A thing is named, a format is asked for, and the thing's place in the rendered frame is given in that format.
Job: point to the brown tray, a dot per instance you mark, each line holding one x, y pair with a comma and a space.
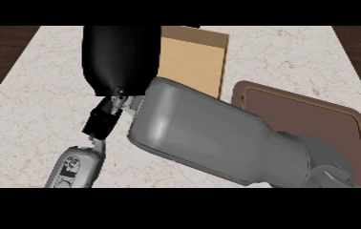
300, 115

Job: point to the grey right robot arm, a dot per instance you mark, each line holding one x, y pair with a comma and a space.
206, 131

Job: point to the cardboard box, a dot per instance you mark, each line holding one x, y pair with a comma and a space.
192, 61

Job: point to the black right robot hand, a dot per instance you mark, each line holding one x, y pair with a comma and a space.
120, 58

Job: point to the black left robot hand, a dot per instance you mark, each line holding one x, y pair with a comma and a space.
101, 123

